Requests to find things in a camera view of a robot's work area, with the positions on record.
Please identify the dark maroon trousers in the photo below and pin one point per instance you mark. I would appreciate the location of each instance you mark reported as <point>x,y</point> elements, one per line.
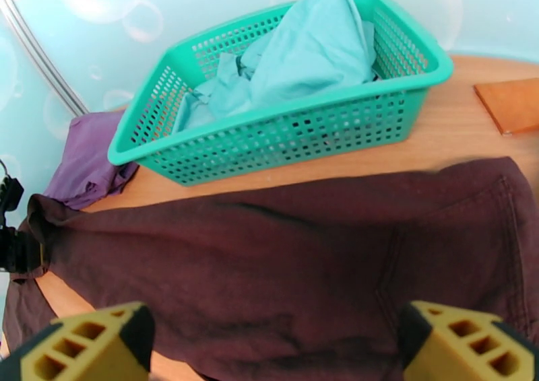
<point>273,274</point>

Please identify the purple folded trousers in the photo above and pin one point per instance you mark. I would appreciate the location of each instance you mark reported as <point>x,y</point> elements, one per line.
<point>88,161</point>

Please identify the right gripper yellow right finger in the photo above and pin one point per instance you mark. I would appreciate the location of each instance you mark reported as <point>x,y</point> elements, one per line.
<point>463,350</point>

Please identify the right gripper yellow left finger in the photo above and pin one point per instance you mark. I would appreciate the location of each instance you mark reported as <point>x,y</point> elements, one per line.
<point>84,350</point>

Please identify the aluminium corner post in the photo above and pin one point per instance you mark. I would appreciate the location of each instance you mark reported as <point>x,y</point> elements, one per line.
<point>38,56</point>

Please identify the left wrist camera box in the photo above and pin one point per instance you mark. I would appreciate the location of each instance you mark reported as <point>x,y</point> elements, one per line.
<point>8,199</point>

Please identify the brown leather mat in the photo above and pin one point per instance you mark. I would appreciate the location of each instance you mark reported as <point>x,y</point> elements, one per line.
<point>513,104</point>

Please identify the green plastic basket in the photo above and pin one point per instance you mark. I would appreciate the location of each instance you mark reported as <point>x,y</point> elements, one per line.
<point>294,140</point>

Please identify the light blue trousers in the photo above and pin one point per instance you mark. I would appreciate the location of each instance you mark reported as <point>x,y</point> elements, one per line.
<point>311,51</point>

